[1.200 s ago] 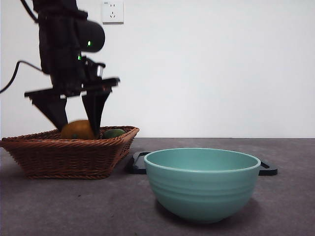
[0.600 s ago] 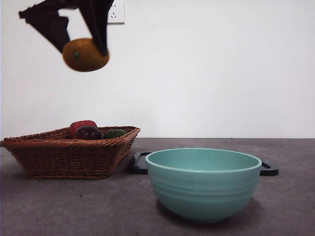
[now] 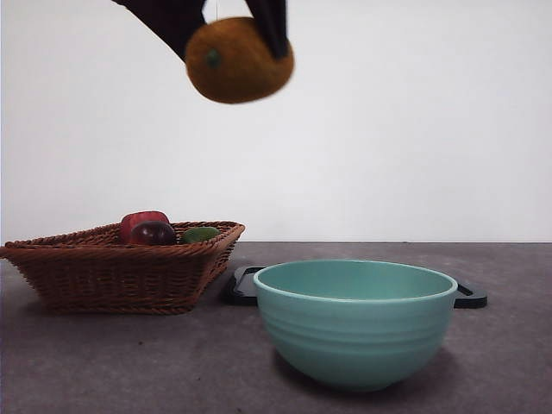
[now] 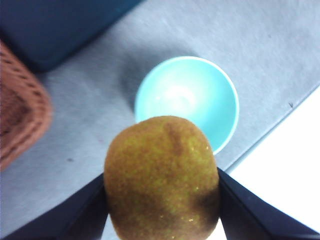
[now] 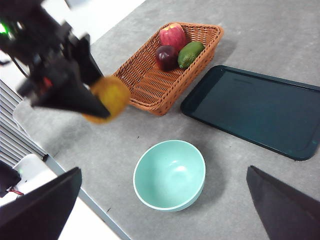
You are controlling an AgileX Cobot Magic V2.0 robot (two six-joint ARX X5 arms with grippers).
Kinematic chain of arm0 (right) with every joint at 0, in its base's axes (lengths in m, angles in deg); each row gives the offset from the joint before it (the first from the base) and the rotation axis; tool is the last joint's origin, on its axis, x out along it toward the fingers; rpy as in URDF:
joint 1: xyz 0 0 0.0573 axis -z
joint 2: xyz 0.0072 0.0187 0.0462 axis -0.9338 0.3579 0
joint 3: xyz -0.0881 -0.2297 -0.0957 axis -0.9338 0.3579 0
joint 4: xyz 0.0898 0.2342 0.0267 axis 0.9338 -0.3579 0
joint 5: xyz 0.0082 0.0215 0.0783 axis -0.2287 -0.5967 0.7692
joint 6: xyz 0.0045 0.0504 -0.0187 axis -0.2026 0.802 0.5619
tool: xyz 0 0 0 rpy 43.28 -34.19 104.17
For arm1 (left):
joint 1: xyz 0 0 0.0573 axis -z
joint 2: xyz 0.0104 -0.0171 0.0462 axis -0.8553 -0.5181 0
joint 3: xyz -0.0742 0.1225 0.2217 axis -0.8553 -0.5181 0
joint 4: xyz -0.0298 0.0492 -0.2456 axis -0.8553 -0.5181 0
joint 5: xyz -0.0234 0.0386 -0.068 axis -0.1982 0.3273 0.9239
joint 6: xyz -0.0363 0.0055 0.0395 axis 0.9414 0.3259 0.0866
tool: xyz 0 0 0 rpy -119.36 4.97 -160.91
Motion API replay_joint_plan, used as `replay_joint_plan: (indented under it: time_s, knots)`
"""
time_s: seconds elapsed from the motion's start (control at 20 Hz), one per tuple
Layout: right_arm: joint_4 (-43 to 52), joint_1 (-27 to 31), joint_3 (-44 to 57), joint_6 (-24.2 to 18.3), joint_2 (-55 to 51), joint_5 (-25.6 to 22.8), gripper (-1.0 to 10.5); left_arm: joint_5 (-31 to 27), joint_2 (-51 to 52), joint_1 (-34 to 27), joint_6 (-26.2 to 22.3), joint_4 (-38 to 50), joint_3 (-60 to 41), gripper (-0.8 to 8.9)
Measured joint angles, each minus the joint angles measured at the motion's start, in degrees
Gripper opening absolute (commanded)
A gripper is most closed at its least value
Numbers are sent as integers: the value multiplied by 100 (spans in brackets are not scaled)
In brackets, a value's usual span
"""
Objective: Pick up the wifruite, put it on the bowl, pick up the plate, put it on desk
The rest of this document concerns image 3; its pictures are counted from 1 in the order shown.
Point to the red apple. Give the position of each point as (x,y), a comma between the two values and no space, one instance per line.
(138,217)

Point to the dark red plum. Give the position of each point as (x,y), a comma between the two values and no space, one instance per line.
(153,235)

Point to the teal ribbed bowl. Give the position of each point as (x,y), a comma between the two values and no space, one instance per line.
(353,336)

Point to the green lime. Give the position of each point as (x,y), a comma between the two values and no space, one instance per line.
(198,235)

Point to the dark rectangular tray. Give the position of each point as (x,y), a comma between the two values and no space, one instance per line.
(241,289)

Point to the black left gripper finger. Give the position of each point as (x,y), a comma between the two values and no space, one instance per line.
(271,21)
(164,21)

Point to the brown wicker basket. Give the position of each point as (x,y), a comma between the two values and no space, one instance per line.
(112,280)

